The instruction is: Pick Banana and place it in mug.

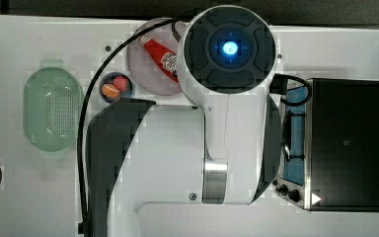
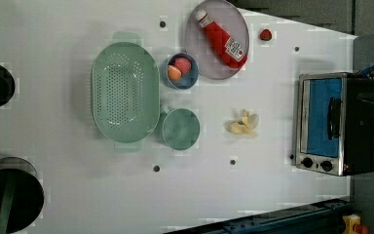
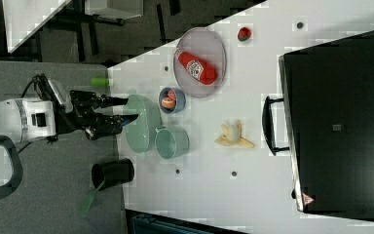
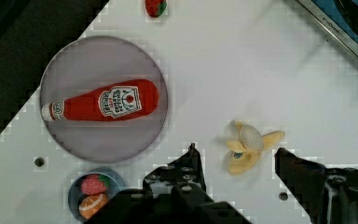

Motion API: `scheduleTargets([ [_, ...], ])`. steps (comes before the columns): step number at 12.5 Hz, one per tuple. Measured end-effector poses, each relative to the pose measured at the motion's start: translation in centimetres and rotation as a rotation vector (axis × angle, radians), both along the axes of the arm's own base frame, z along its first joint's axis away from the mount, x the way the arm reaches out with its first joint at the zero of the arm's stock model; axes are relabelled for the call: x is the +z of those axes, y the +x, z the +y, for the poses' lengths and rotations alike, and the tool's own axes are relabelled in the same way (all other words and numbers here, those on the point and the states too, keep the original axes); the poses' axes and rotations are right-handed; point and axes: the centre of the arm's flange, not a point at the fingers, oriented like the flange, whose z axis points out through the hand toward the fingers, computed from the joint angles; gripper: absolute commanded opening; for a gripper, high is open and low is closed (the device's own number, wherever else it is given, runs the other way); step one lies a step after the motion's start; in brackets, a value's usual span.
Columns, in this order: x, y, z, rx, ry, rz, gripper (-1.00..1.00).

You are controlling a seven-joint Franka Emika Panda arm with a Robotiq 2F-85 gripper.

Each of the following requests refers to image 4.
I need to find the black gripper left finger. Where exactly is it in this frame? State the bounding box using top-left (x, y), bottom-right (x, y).
top-left (87, 145), bottom-right (252, 224)

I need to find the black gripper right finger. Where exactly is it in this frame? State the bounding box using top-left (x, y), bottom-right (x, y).
top-left (274, 147), bottom-right (358, 224)

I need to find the yellow plush peeled banana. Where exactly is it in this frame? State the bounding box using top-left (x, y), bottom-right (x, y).
top-left (226, 120), bottom-right (285, 175)

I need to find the small blue bowl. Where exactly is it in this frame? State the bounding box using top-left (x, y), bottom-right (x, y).
top-left (67, 167), bottom-right (125, 223)

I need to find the plush strawberry in bowl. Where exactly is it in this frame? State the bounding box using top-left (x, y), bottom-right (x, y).
top-left (80, 174), bottom-right (110, 195)

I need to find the plush orange slice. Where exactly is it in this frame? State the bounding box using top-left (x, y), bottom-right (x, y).
top-left (78, 193), bottom-right (108, 219)

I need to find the red plush ketchup bottle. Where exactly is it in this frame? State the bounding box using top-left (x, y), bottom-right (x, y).
top-left (41, 79), bottom-right (159, 121)

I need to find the grey round plate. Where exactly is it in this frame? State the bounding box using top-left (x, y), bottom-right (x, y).
top-left (39, 36), bottom-right (169, 163)

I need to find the red plush strawberry on table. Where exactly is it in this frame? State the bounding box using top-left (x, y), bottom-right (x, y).
top-left (145, 0), bottom-right (167, 18)

